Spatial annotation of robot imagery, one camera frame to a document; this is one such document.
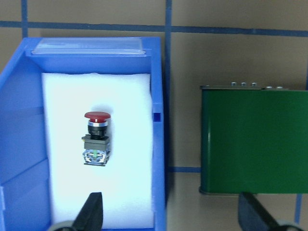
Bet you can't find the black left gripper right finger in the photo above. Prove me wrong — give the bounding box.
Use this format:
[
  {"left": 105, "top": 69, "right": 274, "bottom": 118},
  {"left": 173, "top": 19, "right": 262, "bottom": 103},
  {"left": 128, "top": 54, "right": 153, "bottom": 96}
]
[{"left": 238, "top": 192, "right": 286, "bottom": 231}]

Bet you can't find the green conveyor belt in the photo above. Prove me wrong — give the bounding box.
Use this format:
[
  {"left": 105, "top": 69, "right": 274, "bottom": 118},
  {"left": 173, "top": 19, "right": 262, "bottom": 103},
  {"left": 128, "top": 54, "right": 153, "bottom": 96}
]
[{"left": 200, "top": 86, "right": 308, "bottom": 194}]

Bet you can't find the white foam pad left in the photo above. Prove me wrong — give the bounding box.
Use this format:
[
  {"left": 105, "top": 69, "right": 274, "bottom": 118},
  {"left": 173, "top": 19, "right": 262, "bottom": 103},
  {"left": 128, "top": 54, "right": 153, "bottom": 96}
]
[{"left": 42, "top": 73, "right": 154, "bottom": 229}]

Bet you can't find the blue left storage bin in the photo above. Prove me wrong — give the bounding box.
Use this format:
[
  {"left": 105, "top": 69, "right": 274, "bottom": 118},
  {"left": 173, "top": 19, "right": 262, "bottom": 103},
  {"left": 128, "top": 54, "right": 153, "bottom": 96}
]
[{"left": 0, "top": 37, "right": 166, "bottom": 231}]

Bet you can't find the red mushroom push button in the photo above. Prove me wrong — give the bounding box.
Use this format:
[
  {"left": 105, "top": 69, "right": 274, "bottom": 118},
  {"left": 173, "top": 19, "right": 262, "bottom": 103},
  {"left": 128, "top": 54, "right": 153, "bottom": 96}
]
[{"left": 82, "top": 111, "right": 111, "bottom": 167}]

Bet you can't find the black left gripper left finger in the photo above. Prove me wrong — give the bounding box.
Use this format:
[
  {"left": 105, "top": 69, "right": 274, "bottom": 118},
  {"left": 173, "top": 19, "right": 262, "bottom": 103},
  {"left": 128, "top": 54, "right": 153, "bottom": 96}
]
[{"left": 72, "top": 192, "right": 103, "bottom": 231}]

